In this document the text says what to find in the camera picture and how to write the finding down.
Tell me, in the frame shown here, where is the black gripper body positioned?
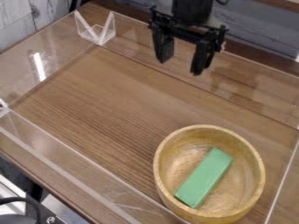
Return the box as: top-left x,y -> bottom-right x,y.
149,0 -> 229,52

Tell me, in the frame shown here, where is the green rectangular block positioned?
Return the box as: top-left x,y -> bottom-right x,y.
174,148 -> 234,208

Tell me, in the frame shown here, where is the brown wooden bowl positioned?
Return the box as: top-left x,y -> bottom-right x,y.
154,125 -> 266,224

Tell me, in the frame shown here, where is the black metal table mount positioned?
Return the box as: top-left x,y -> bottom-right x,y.
0,157 -> 68,224

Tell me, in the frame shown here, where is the clear acrylic corner bracket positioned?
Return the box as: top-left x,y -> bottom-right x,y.
74,11 -> 117,46

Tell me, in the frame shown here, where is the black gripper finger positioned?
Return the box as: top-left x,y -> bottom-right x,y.
153,25 -> 174,63
191,40 -> 214,75

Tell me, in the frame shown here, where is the clear acrylic tray wall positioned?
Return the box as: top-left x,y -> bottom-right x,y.
0,5 -> 299,224

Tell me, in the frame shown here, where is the black cable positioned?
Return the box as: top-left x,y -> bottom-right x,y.
0,196 -> 43,224

